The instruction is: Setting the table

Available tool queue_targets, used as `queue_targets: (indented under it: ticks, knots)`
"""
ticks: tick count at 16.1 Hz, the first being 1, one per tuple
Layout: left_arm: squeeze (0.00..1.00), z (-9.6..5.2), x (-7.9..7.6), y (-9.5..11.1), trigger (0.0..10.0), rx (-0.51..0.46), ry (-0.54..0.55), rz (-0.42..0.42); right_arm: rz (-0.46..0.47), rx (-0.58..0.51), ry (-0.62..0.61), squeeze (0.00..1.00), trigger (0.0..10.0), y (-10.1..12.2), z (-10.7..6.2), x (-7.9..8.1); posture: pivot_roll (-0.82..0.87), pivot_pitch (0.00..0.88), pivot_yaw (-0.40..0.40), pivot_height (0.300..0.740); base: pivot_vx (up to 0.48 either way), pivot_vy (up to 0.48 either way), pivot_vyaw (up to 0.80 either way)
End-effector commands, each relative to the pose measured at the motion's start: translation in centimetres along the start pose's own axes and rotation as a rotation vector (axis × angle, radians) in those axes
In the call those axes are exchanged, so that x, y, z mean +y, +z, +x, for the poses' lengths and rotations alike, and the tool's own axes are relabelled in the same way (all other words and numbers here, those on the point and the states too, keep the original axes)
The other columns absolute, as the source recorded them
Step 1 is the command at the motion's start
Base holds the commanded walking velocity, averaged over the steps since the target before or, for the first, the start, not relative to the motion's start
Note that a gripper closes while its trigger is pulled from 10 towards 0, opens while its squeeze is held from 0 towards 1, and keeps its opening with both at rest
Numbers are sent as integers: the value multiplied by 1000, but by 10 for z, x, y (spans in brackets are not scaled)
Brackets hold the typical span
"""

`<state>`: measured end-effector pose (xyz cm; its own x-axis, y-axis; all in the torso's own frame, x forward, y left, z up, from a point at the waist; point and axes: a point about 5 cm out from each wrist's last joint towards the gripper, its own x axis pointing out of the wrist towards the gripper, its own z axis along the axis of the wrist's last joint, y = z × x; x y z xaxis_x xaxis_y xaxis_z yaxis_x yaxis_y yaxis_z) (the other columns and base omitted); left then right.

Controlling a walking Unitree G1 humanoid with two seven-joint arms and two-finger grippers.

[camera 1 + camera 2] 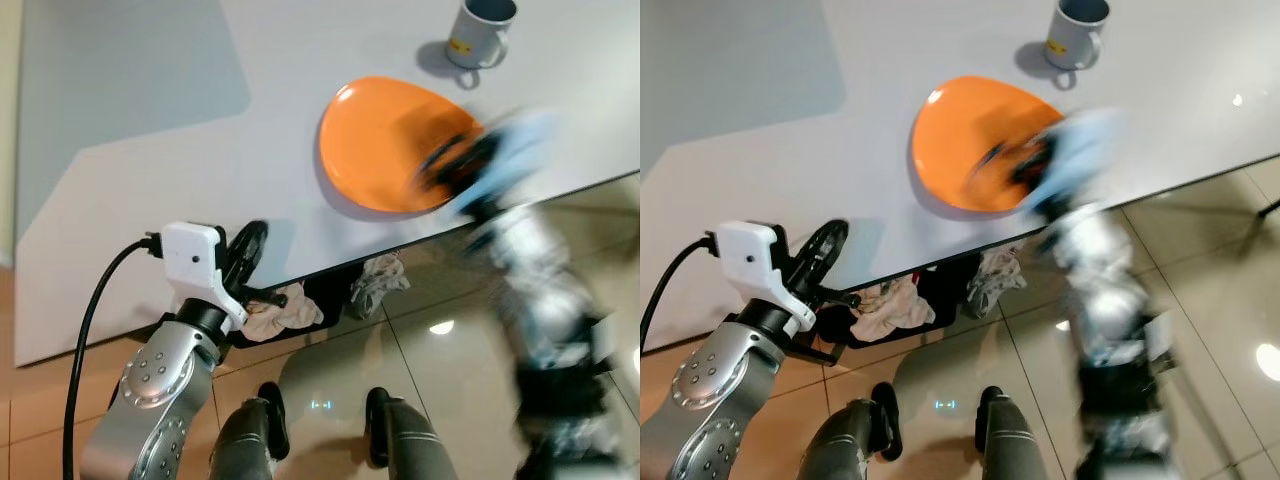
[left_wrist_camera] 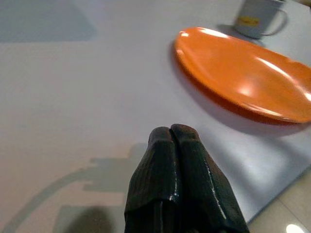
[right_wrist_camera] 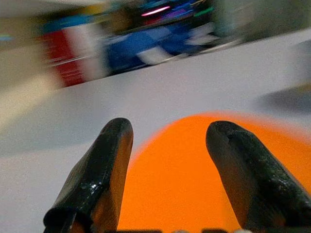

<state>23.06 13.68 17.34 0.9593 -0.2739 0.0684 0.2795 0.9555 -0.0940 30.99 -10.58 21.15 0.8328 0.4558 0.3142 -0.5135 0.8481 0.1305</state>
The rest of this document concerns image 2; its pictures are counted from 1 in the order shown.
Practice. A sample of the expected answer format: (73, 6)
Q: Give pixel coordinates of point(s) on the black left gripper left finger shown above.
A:
(155, 174)

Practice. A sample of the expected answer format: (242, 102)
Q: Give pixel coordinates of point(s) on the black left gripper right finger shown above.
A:
(206, 184)

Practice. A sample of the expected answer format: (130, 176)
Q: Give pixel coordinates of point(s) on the orange plate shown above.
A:
(243, 72)

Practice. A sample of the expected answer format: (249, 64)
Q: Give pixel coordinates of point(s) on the white mug with yellow print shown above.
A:
(257, 17)

